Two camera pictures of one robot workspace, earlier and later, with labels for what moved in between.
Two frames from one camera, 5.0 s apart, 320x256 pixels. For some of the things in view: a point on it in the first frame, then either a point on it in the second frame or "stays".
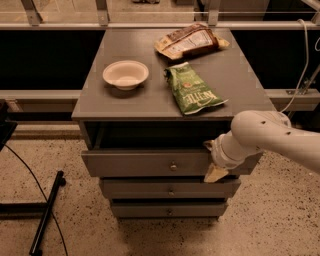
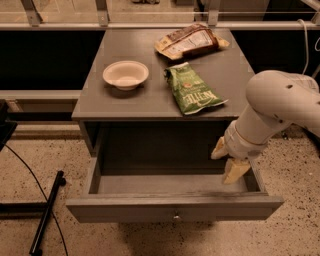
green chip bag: x=189 y=90 stays
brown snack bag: x=189 y=39 stays
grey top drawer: x=159 y=163 to x=162 y=198
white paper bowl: x=125 y=74 stays
